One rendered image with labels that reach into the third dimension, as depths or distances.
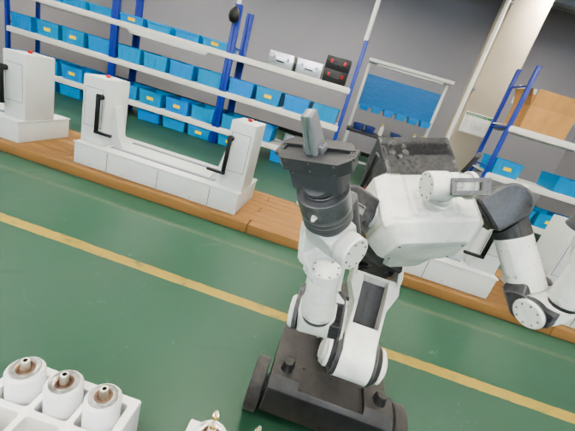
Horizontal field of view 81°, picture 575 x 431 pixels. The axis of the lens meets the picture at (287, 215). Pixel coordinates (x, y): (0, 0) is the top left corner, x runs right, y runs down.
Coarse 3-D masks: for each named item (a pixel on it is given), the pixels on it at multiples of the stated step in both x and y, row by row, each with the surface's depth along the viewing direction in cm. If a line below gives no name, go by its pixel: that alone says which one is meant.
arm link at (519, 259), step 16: (496, 240) 89; (512, 240) 86; (528, 240) 85; (512, 256) 86; (528, 256) 85; (512, 272) 87; (528, 272) 85; (512, 288) 87; (528, 288) 85; (544, 288) 85; (512, 304) 87; (528, 304) 83; (528, 320) 83; (544, 320) 80
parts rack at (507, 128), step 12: (516, 72) 478; (528, 84) 434; (504, 96) 491; (516, 108) 444; (492, 120) 504; (504, 132) 455; (516, 132) 452; (528, 132) 449; (552, 144) 449; (564, 144) 446; (492, 156) 467; (480, 168) 493; (504, 180) 473; (516, 180) 471; (540, 192) 470; (552, 192) 467; (540, 228) 486
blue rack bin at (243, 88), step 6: (234, 78) 518; (234, 84) 501; (240, 84) 499; (246, 84) 497; (252, 84) 496; (228, 90) 506; (234, 90) 504; (240, 90) 502; (246, 90) 501; (252, 90) 501; (246, 96) 503; (252, 96) 512
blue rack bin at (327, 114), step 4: (316, 104) 487; (320, 104) 486; (316, 108) 489; (320, 108) 488; (324, 108) 486; (328, 108) 485; (332, 108) 530; (320, 112) 490; (324, 112) 489; (328, 112) 488; (332, 112) 487; (336, 112) 486; (320, 116) 492; (324, 116) 491; (328, 116) 490; (332, 116) 489; (336, 116) 499; (320, 120) 494; (324, 120) 493; (328, 120) 492; (332, 120) 491
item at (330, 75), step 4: (324, 68) 473; (328, 68) 472; (324, 72) 474; (328, 72) 473; (332, 72) 473; (336, 72) 472; (340, 72) 471; (324, 76) 476; (328, 76) 475; (332, 76) 475; (336, 76) 474; (340, 76) 473; (344, 76) 472; (328, 80) 477; (332, 80) 476; (336, 80) 476; (340, 80) 475; (344, 80) 474; (336, 84) 477; (340, 84) 476; (344, 84) 475
